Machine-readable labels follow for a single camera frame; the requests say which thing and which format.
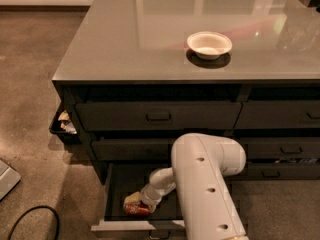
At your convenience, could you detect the black floor cable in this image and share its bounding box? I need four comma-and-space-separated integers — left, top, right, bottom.
7, 205, 61, 240

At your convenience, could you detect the top left drawer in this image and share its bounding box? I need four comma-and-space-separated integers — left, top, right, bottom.
75, 101, 241, 131

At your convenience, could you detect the orange coke can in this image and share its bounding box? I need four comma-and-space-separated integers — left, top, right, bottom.
124, 203, 150, 217

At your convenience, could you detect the open bottom left drawer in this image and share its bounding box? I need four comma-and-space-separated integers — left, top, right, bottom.
90, 161, 241, 240

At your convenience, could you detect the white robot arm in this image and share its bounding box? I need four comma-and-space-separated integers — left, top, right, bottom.
123, 133, 249, 240

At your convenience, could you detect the middle right drawer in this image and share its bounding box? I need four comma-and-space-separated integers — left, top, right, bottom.
238, 137, 320, 159

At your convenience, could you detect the dark cabinet with grey top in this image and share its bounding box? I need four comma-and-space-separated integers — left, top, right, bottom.
53, 0, 320, 177

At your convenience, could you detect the top right drawer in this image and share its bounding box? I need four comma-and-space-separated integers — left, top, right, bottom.
235, 100, 320, 129

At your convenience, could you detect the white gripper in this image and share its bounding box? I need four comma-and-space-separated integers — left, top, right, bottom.
124, 168, 176, 206

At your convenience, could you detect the middle left drawer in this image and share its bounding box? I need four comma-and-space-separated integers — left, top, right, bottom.
92, 139, 174, 161

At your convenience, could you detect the grey floor plate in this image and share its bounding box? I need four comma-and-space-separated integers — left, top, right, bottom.
0, 160, 21, 201

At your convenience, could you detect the bottom right drawer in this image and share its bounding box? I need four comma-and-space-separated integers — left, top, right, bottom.
228, 162, 320, 181

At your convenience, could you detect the black bin with trash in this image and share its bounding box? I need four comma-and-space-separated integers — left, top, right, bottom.
49, 104, 80, 145

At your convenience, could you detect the white paper bowl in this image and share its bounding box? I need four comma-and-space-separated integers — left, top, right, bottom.
187, 31, 233, 60

